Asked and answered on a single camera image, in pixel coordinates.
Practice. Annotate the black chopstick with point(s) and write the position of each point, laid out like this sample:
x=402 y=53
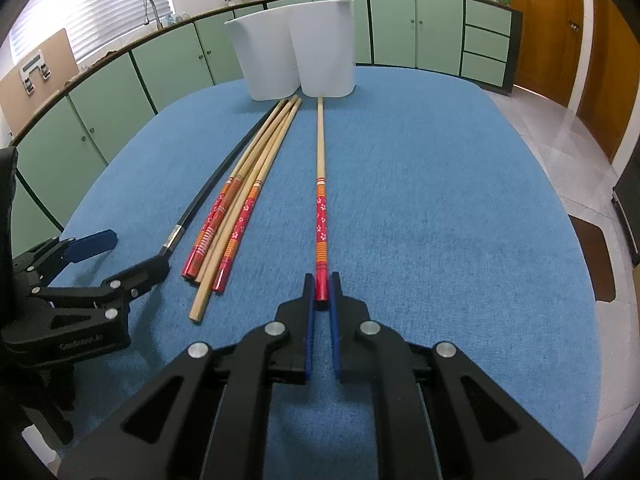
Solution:
x=220 y=180

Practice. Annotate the window blinds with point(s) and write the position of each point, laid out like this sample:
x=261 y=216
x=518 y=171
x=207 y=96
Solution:
x=90 y=5

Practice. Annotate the tall chrome faucet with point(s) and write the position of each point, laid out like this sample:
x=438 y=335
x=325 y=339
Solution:
x=148 y=7

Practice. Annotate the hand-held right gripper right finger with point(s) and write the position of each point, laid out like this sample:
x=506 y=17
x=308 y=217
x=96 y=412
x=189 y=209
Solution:
x=335 y=345

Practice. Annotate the wooden door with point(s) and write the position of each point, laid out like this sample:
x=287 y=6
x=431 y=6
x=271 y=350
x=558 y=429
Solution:
x=610 y=70
x=545 y=30

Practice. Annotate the white plastic container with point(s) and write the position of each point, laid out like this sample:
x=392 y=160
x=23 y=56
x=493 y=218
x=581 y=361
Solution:
x=325 y=45
x=260 y=55

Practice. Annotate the red patterned wooden chopstick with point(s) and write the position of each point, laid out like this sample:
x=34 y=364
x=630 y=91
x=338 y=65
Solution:
x=212 y=220
x=320 y=185
x=240 y=225

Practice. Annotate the brown stool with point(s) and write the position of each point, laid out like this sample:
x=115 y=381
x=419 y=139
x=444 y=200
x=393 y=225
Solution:
x=592 y=255

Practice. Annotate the cardboard board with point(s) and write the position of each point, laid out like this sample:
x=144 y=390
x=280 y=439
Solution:
x=30 y=105

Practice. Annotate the black glass-door cabinet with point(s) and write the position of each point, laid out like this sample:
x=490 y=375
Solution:
x=629 y=215

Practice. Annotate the metal clip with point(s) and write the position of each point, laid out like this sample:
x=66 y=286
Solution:
x=35 y=70

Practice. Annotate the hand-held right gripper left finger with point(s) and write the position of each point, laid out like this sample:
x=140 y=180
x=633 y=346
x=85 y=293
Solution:
x=309 y=340

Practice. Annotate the green kitchen base cabinets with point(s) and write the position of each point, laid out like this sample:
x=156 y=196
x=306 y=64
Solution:
x=165 y=65

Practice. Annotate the plain wooden chopstick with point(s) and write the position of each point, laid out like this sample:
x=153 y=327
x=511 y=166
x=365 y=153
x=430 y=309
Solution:
x=270 y=130
x=202 y=302

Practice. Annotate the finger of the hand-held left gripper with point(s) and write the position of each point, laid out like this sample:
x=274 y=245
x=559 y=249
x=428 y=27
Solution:
x=95 y=242
x=140 y=275

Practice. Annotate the blue tablecloth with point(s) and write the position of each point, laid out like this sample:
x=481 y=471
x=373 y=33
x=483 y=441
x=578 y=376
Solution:
x=425 y=185

